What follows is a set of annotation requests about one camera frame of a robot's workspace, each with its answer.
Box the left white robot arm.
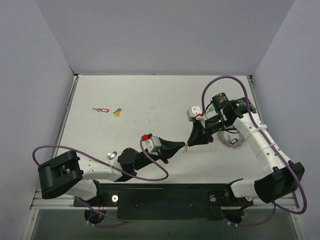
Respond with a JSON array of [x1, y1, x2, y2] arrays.
[[37, 134, 185, 206]]

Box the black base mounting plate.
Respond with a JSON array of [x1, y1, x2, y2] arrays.
[[88, 183, 244, 221]]

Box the yellow tag key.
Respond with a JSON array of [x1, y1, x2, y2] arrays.
[[183, 142, 189, 153]]

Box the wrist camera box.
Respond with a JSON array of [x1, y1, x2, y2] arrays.
[[141, 133, 162, 153], [186, 106, 204, 122]]

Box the red tag key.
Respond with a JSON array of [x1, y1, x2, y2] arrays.
[[92, 108, 110, 113]]

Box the green capped key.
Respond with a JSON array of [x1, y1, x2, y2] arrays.
[[205, 104, 215, 114]]

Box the yellow capped key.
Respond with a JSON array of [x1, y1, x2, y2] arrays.
[[113, 107, 122, 117]]

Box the silver spiked keyring disc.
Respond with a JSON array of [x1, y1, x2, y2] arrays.
[[216, 130, 247, 149]]

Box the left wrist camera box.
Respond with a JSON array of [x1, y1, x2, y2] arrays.
[[141, 133, 162, 153]]

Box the aluminium frame rail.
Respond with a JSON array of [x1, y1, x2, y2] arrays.
[[31, 187, 300, 211]]

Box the clear tag key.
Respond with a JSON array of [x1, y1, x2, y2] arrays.
[[106, 151, 118, 160]]

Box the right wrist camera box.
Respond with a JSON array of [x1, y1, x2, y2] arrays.
[[186, 106, 204, 122]]

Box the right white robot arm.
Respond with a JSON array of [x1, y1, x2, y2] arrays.
[[186, 93, 305, 205]]

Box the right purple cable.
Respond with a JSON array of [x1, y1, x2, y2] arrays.
[[201, 75, 308, 227]]

